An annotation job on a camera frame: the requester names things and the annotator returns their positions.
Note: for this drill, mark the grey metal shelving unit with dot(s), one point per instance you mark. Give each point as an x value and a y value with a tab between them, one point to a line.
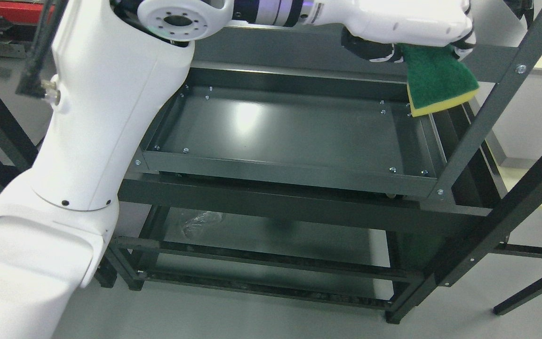
424	181

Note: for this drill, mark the green yellow sponge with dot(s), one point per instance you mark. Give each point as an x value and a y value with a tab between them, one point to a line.
436	79

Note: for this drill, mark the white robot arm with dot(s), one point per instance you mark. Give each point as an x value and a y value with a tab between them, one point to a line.
116	65

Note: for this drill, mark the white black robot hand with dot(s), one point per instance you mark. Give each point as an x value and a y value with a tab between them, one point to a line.
375	30

